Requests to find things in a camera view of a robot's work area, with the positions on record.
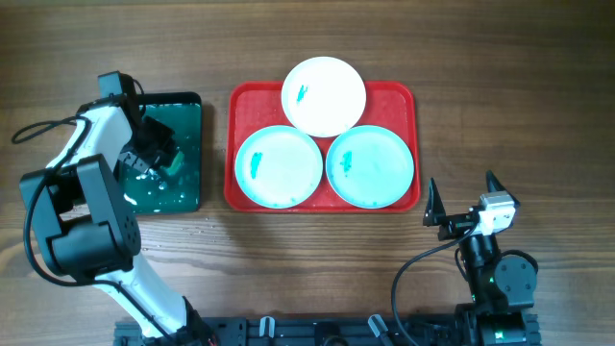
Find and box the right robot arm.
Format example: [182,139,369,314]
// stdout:
[420,171,542,346]

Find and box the red plastic tray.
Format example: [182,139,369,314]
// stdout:
[224,81,421,213]

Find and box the white plate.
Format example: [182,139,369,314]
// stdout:
[281,57,367,137]

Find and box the green sponge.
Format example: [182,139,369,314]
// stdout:
[163,151,185,176]

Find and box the black tray with green water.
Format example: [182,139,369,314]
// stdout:
[115,92,203,214]

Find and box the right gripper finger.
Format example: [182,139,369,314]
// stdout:
[485,170,521,208]
[423,178,446,227]

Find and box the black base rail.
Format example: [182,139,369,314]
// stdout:
[112,314,542,346]

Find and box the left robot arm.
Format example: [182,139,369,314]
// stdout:
[12,71,219,345]

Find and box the light blue plate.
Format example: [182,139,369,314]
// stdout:
[325,125,415,210]
[234,125,323,210]

